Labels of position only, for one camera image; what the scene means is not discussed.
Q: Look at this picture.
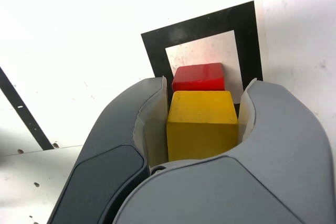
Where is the black tape strip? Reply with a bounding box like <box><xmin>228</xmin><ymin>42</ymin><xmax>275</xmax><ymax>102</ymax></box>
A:
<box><xmin>0</xmin><ymin>66</ymin><xmax>55</xmax><ymax>151</ymax></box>

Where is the black tape square outline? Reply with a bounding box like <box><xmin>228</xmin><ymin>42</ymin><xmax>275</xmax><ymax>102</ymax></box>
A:
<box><xmin>141</xmin><ymin>0</ymin><xmax>264</xmax><ymax>116</ymax></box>

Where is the red cube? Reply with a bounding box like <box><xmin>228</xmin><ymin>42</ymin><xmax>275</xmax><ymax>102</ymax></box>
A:
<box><xmin>171</xmin><ymin>62</ymin><xmax>226</xmax><ymax>92</ymax></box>

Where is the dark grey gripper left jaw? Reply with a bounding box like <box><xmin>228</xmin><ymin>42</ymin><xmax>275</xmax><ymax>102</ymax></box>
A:
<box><xmin>47</xmin><ymin>75</ymin><xmax>170</xmax><ymax>224</ymax></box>

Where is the yellow cube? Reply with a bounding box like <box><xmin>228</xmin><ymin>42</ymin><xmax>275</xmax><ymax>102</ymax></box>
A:
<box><xmin>165</xmin><ymin>90</ymin><xmax>239</xmax><ymax>162</ymax></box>

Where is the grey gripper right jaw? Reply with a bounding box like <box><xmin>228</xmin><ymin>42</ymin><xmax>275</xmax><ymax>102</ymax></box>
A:
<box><xmin>112</xmin><ymin>77</ymin><xmax>331</xmax><ymax>224</ymax></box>

